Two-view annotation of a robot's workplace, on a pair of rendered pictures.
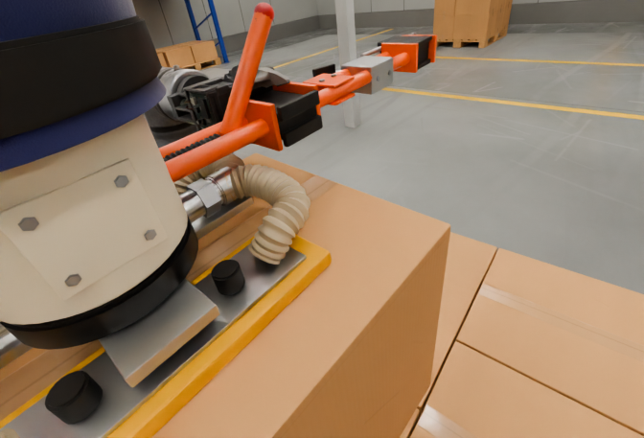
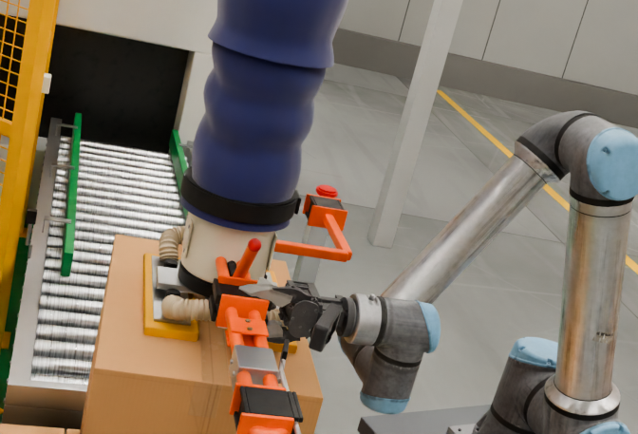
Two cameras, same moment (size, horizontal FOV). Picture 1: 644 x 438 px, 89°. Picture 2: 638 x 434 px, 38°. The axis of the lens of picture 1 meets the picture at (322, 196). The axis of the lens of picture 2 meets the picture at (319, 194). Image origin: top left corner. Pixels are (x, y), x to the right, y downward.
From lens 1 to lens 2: 1.81 m
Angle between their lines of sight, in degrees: 103
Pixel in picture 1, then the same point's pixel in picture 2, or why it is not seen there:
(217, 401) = (134, 292)
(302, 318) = (131, 314)
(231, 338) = (147, 293)
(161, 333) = (164, 273)
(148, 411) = (148, 277)
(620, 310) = not seen: outside the picture
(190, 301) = (169, 281)
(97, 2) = (200, 180)
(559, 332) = not seen: outside the picture
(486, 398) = not seen: outside the picture
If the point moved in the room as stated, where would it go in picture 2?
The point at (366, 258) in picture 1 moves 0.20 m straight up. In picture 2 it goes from (127, 340) to (148, 238)
